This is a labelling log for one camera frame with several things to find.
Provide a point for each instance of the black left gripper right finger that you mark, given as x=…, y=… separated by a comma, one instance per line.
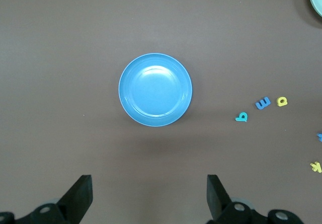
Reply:
x=221, y=204

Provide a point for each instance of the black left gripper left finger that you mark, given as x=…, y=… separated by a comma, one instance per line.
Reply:
x=75, y=198

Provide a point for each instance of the teal foam letter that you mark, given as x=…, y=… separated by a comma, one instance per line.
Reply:
x=242, y=117

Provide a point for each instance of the blue foam letter m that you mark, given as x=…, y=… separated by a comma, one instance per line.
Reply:
x=263, y=103

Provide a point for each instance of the yellow letter o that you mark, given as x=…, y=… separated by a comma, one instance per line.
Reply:
x=279, y=102

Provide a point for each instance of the yellow foam letter k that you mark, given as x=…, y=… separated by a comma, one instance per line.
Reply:
x=316, y=166

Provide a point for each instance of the blue foam letter x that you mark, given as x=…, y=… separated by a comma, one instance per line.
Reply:
x=320, y=136

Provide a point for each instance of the blue plate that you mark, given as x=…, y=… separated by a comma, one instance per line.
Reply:
x=155, y=90

